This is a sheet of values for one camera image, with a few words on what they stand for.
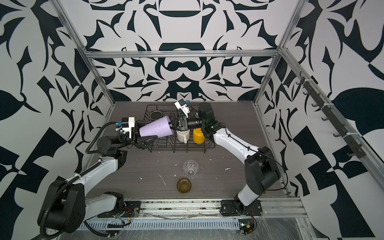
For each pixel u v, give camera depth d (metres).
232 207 0.74
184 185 0.81
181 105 0.67
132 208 0.74
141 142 0.60
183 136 0.91
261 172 0.44
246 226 0.71
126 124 0.57
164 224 0.71
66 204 0.41
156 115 0.99
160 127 0.61
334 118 0.56
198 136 0.90
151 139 0.62
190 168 0.87
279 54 0.90
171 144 0.91
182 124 0.64
